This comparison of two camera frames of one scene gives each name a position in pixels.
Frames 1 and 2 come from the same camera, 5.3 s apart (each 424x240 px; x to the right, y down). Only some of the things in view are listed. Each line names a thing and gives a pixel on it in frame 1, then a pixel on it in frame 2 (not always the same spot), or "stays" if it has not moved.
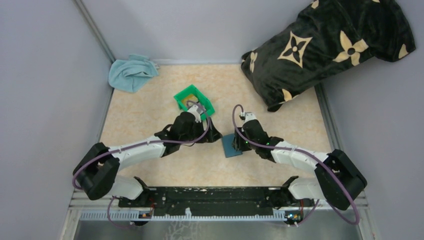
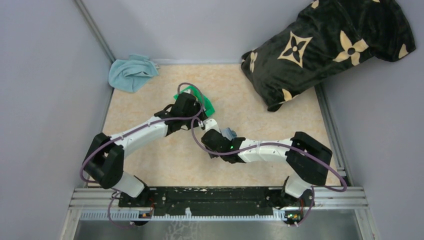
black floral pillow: x=329 y=37 stays
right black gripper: x=238 y=142 -> x=208 y=139
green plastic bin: x=192 y=89 stays
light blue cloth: x=127 y=75 stays
